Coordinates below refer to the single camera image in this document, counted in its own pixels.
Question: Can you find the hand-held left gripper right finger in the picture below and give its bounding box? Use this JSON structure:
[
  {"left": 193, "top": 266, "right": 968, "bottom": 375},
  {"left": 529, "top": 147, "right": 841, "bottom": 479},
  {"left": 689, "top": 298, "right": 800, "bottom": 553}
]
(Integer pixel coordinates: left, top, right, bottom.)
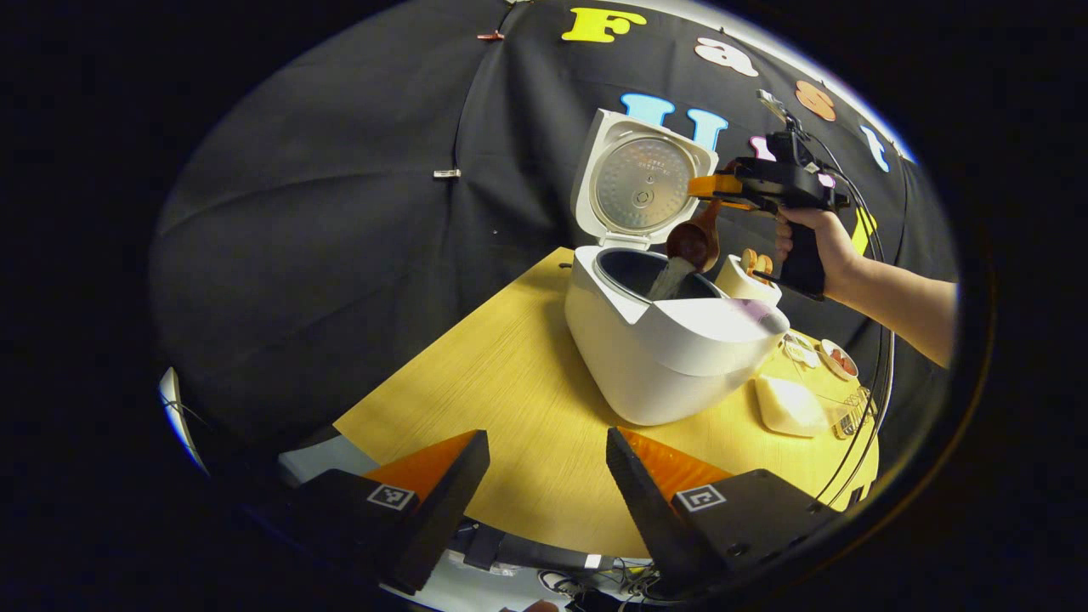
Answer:
[{"left": 605, "top": 428, "right": 838, "bottom": 600}]

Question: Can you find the brown wooden spoon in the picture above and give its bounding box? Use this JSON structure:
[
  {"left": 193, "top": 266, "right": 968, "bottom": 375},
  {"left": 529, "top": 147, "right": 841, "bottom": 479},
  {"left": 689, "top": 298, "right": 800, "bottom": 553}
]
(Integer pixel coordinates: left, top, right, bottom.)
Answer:
[{"left": 666, "top": 197, "right": 723, "bottom": 273}]

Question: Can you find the white rice cooker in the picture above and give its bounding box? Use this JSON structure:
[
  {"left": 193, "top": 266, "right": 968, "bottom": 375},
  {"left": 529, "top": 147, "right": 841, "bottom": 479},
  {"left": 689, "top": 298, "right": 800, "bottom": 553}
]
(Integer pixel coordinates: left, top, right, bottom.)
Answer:
[{"left": 564, "top": 108, "right": 791, "bottom": 427}]

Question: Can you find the white toaster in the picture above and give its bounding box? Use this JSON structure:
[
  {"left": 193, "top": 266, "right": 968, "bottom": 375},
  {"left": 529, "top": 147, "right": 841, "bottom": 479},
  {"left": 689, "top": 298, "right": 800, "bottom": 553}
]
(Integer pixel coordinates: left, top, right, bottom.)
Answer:
[{"left": 714, "top": 252, "right": 783, "bottom": 307}]

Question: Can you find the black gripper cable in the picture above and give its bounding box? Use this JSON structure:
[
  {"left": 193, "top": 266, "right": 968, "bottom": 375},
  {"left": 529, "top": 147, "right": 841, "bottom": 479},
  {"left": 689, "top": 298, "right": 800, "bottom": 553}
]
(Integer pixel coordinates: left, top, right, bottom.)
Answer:
[{"left": 756, "top": 89, "right": 898, "bottom": 511}]

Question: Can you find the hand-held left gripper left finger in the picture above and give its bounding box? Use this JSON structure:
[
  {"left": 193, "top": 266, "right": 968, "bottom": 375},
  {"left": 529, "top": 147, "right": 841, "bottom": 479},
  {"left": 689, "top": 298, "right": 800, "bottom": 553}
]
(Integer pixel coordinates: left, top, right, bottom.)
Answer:
[{"left": 280, "top": 429, "right": 492, "bottom": 596}]

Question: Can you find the wire chopstick holder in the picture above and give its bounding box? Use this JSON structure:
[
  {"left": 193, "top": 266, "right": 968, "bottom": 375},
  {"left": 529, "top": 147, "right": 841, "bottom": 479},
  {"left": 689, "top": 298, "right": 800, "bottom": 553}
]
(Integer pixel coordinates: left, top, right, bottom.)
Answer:
[{"left": 829, "top": 387, "right": 876, "bottom": 440}]

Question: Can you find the round white plate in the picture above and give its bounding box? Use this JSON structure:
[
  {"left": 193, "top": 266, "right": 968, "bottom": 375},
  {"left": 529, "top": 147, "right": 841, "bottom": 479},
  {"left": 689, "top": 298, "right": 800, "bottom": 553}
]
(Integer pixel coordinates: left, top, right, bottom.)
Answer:
[{"left": 819, "top": 338, "right": 859, "bottom": 381}]

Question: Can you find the black backdrop cloth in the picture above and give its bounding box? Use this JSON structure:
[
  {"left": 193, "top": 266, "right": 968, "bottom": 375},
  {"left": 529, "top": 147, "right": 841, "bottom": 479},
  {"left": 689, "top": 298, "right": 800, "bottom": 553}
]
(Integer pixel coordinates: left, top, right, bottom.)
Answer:
[{"left": 149, "top": 0, "right": 957, "bottom": 460}]

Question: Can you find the scooped white rice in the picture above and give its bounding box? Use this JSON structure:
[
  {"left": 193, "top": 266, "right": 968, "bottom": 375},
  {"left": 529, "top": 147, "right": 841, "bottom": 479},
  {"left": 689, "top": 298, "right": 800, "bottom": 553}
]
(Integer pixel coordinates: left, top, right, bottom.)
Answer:
[{"left": 648, "top": 258, "right": 698, "bottom": 301}]

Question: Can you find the white divided dish with grains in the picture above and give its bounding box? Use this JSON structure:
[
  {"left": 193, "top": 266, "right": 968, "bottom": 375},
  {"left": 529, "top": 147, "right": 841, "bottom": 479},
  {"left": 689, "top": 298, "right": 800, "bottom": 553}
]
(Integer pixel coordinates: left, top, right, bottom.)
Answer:
[{"left": 782, "top": 333, "right": 821, "bottom": 369}]

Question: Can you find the tangle of cables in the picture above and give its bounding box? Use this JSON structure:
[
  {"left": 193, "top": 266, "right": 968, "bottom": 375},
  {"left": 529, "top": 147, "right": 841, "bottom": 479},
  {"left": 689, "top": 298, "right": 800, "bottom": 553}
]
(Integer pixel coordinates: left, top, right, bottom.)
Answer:
[{"left": 535, "top": 568, "right": 672, "bottom": 609}]

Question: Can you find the black power strip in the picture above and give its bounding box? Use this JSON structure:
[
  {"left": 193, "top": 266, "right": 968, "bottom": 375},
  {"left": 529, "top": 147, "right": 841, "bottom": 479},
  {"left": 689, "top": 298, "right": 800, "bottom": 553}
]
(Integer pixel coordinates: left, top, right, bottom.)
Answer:
[{"left": 463, "top": 520, "right": 615, "bottom": 572}]

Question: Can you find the clear container of rice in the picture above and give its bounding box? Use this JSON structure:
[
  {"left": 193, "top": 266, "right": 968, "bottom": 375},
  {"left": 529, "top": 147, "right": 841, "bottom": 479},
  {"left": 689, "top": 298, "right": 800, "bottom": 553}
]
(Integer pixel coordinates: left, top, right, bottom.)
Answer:
[{"left": 755, "top": 374, "right": 830, "bottom": 439}]

